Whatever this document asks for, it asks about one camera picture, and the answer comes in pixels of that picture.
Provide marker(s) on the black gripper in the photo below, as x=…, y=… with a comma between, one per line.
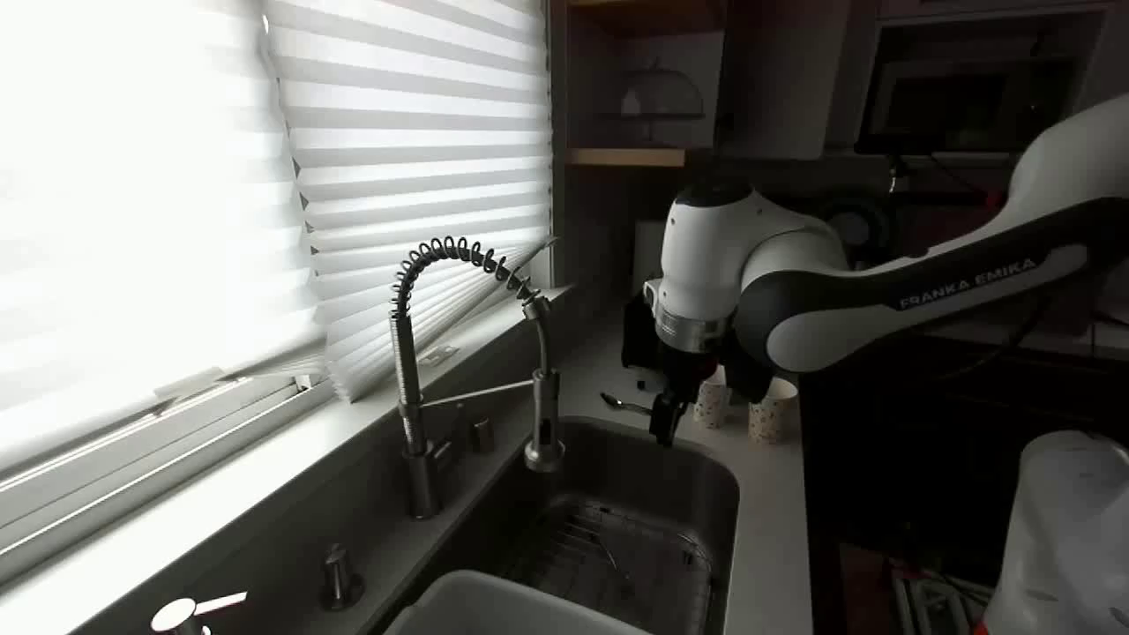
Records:
x=692, y=375

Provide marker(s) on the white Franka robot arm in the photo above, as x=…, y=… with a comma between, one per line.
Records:
x=728, y=249

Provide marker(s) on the chrome spring pull-down faucet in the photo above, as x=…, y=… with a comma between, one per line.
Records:
x=408, y=355

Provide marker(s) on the small chrome water tap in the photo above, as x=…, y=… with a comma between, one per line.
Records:
x=179, y=613

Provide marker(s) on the steel spoon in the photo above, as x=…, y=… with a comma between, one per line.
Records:
x=624, y=404

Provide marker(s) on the stainless steel sink basin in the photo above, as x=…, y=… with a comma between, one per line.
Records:
x=665, y=469

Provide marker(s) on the wooden shelf board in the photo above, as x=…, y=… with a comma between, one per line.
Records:
x=624, y=156

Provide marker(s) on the steel soap dispenser pump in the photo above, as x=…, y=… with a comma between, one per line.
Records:
x=341, y=576

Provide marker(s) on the white pleated window blind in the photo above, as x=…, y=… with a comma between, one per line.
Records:
x=144, y=176
x=409, y=117

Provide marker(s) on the dark built-in microwave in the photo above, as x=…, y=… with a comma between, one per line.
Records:
x=974, y=90

